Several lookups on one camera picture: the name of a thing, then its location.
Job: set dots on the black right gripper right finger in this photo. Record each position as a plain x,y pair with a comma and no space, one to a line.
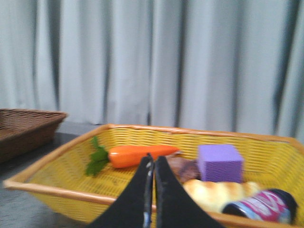
175,208

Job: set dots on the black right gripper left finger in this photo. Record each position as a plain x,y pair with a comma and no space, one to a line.
133,207

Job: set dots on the toy bread croissant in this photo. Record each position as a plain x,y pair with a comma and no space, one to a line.
213,196

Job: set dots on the brown dried leaf object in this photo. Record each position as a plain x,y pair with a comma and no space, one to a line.
184,169

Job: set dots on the orange toy carrot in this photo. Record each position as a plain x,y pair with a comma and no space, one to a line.
123,156

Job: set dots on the purple foam block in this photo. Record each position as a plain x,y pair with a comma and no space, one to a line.
220,162

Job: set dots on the yellow woven basket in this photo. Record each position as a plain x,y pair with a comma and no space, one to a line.
58,179

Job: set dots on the pink and black can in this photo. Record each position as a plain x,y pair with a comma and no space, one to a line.
272,205

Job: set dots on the brown wicker basket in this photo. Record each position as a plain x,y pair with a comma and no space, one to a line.
23,130

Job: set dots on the white pleated curtain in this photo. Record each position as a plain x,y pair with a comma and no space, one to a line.
222,65

